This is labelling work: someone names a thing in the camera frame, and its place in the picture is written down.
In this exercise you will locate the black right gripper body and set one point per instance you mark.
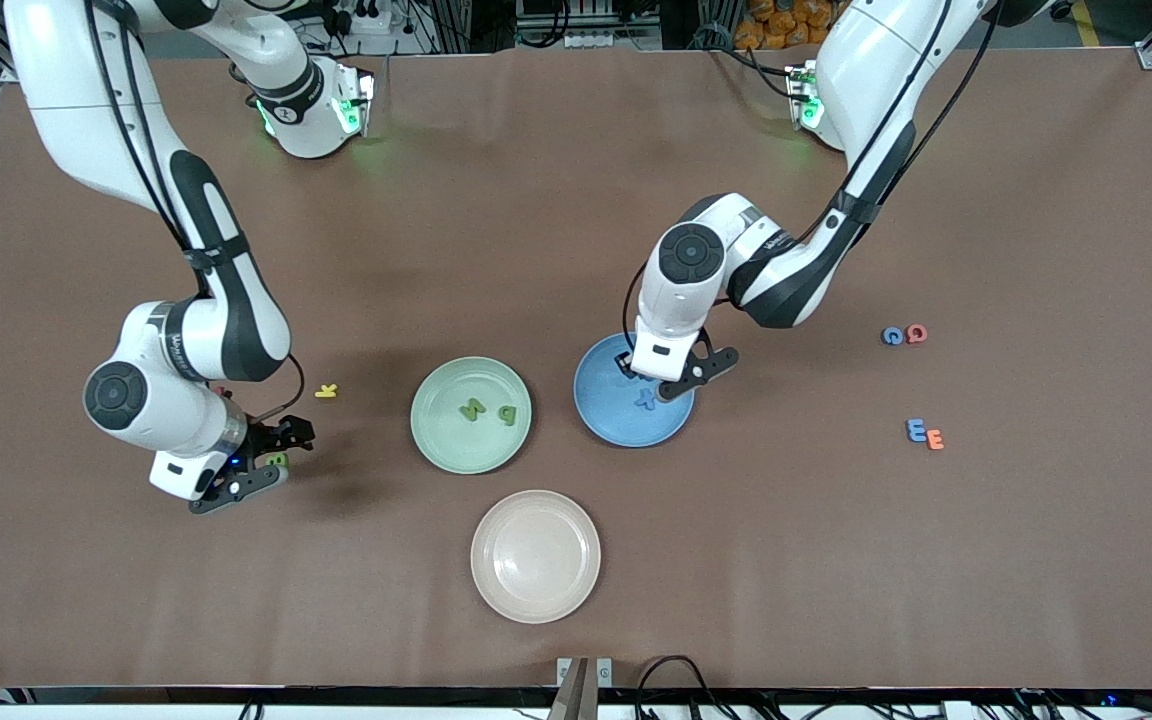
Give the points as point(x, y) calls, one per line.
point(263, 441)

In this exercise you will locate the blue foam letter X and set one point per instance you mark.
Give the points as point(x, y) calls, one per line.
point(646, 400)

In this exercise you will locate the green foam letter P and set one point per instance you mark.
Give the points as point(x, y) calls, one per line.
point(507, 414)

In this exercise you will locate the green foam letter N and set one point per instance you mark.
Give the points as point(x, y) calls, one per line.
point(475, 409)

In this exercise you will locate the blue foam letter C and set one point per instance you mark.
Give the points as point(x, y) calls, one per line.
point(892, 336)

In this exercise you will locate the blue foam letter E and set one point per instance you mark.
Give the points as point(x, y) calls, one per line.
point(916, 430)

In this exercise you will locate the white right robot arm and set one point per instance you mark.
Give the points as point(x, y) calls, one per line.
point(66, 100)

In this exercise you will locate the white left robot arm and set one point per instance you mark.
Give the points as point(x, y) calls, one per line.
point(866, 60)

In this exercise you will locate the yellow foam letter K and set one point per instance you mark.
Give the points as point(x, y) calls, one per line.
point(326, 391)

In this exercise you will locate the blue plate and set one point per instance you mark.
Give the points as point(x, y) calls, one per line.
point(626, 425)

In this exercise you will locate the large table cover mat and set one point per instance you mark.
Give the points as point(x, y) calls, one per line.
point(576, 250)

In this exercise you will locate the light green plate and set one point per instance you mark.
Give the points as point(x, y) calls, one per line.
point(471, 445)

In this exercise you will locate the beige plate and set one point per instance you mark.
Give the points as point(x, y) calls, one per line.
point(536, 556)

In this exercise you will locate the red foam letter Q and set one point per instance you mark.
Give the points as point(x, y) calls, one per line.
point(917, 333)

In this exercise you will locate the orange foam letter E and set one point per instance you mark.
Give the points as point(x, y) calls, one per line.
point(935, 439)

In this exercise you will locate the long white power strip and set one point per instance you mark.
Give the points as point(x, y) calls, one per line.
point(591, 40)

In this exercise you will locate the pile of orange balls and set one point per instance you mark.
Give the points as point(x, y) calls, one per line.
point(786, 25)

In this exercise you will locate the white power strip with plugs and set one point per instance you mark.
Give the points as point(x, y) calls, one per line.
point(368, 20)

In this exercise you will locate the grey metal camera bracket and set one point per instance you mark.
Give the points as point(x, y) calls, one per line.
point(576, 690)

